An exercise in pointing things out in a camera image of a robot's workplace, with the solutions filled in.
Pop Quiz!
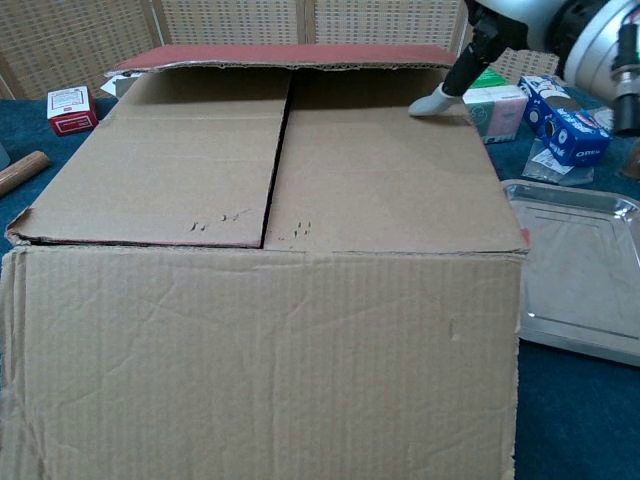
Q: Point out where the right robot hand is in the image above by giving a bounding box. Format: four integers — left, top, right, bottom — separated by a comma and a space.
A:
408, 0, 569, 117

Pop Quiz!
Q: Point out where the red-topped cardboard box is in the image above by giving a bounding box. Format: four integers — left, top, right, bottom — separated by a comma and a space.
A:
0, 43, 531, 480

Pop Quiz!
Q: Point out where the green carton box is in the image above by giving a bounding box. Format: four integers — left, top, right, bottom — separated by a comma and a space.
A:
469, 67, 509, 91

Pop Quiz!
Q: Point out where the blue Oreo cookie box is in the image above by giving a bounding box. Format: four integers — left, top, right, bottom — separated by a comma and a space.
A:
517, 74, 614, 169

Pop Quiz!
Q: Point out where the small red white box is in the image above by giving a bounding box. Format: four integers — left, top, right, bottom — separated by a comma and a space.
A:
47, 84, 97, 137

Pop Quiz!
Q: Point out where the pocket tissue multipack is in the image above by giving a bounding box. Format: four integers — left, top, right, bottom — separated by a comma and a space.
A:
462, 84, 530, 146

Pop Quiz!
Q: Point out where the small clear plastic bag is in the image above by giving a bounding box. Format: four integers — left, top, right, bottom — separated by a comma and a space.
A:
522, 137, 596, 187

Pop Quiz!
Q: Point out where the brown snack packet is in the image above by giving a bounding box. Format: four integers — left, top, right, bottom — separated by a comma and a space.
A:
619, 144, 640, 180

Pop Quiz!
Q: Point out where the stainless steel tray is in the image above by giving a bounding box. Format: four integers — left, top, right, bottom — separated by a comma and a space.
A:
501, 179, 640, 361

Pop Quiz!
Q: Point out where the blue table cloth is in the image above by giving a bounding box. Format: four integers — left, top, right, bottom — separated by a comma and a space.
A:
0, 84, 640, 480

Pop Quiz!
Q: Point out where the wooden rolling pin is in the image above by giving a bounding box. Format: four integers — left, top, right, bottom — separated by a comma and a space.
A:
0, 151, 51, 199

